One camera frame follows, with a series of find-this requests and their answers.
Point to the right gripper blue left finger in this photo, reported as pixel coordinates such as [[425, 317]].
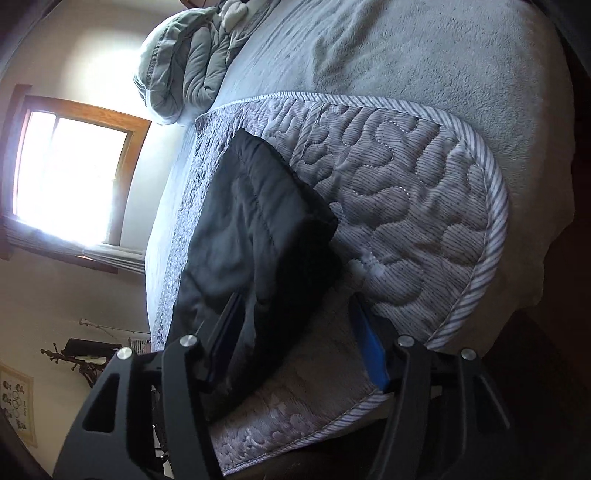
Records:
[[112, 437]]

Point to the purple quilted bed runner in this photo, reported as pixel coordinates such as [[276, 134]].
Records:
[[422, 209]]

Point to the black quilted pants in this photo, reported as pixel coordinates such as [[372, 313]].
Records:
[[265, 235]]

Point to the left wooden framed window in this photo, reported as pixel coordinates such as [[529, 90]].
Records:
[[66, 174]]

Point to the wall picture poster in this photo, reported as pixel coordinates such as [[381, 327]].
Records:
[[17, 403]]

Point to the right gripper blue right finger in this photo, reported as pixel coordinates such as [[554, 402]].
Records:
[[447, 422]]

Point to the grey bed sheet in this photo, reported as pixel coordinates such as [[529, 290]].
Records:
[[498, 65]]

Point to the wooden coat rack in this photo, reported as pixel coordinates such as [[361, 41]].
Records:
[[88, 358]]

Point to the folded grey comforter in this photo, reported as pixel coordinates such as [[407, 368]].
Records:
[[183, 61]]

